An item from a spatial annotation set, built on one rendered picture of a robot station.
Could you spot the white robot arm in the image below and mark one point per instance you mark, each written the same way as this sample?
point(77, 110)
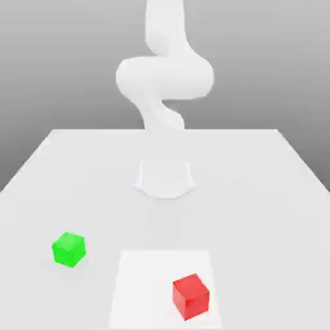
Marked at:
point(165, 77)

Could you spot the small red cube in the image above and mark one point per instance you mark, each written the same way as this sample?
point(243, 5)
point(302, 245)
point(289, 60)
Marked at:
point(191, 296)

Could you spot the small green cube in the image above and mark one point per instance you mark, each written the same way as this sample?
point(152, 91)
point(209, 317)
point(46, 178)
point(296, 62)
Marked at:
point(68, 249)

